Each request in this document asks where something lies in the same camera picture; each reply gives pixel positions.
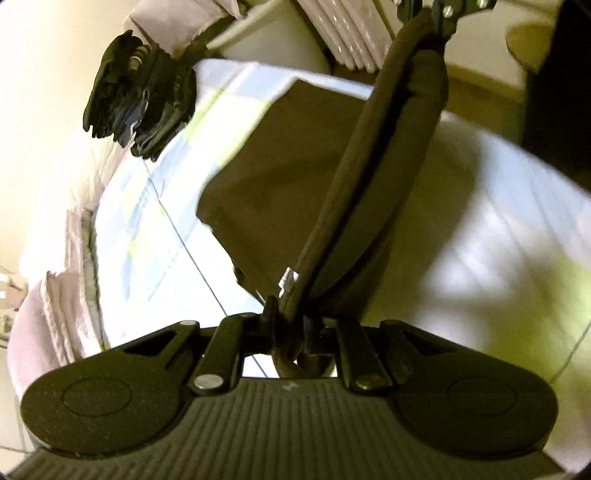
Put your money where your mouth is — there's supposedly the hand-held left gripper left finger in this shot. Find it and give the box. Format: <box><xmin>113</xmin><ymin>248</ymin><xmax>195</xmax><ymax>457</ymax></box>
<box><xmin>122</xmin><ymin>295</ymin><xmax>280</xmax><ymax>395</ymax></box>

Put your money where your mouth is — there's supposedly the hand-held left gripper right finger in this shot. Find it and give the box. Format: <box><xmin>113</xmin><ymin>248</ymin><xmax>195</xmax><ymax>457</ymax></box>
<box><xmin>302</xmin><ymin>316</ymin><xmax>462</xmax><ymax>395</ymax></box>

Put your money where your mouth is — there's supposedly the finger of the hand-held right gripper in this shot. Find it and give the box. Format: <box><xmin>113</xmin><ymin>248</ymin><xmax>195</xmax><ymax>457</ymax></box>
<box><xmin>431</xmin><ymin>0</ymin><xmax>502</xmax><ymax>40</ymax></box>
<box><xmin>394</xmin><ymin>0</ymin><xmax>437</xmax><ymax>24</ymax></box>

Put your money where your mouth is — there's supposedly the dark brown long-sleeved shirt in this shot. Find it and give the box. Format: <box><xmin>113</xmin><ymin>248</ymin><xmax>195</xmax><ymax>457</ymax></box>
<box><xmin>196</xmin><ymin>9</ymin><xmax>451</xmax><ymax>379</ymax></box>

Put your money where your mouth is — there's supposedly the white striped pillow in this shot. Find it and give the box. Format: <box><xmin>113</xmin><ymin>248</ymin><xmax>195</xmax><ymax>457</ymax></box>
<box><xmin>21</xmin><ymin>134</ymin><xmax>121</xmax><ymax>278</ymax></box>

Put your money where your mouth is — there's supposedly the bed with checkered sheet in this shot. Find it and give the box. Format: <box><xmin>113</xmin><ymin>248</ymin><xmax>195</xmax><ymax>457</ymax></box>
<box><xmin>18</xmin><ymin>58</ymin><xmax>591</xmax><ymax>384</ymax></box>

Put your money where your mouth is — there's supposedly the pink quilt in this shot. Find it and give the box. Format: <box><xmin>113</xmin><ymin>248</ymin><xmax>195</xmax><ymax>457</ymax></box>
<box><xmin>7</xmin><ymin>272</ymin><xmax>100</xmax><ymax>388</ymax></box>

